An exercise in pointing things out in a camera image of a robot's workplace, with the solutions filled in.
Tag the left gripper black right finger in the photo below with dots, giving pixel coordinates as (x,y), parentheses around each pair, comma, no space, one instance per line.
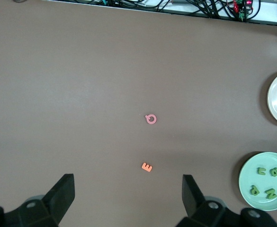
(192,203)

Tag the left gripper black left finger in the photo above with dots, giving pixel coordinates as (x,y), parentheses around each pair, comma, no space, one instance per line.
(57,203)

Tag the green foam letter P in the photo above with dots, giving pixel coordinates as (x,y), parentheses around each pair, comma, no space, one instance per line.
(252,187)

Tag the green foam letter U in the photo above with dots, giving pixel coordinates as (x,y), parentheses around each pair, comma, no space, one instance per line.
(262,173)

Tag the green foam letter N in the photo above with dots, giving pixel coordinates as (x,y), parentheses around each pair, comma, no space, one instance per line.
(270,193)

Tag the green foam letter B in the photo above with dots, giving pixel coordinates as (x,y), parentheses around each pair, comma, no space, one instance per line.
(276,171)

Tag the orange foam letter E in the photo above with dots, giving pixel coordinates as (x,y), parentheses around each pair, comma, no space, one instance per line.
(144,166)

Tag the green plate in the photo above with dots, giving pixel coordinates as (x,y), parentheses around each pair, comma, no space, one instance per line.
(249,179)

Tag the pink foam letter Q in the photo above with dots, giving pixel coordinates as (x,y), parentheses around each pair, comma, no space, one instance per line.
(151,123)

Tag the brown table cover mat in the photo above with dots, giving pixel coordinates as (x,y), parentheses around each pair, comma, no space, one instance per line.
(81,94)

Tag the small electronics board red LED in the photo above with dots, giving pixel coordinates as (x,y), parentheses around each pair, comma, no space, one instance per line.
(248,2)

